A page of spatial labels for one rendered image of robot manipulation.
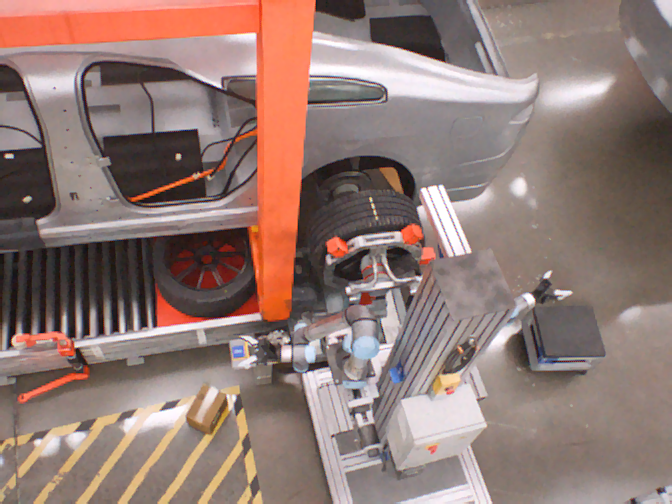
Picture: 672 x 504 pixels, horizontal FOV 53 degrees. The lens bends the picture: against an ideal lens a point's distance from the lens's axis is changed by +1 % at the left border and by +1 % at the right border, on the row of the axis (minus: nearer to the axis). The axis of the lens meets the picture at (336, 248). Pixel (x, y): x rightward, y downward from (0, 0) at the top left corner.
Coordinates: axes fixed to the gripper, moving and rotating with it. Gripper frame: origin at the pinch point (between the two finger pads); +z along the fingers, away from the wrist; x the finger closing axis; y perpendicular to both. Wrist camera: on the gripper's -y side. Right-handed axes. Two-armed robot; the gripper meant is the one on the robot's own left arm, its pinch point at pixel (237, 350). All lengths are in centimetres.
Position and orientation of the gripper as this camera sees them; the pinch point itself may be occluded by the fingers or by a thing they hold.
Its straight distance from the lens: 309.3
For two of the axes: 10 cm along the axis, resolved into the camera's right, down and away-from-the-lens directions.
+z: -10.0, -0.3, -0.9
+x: -0.3, -7.8, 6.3
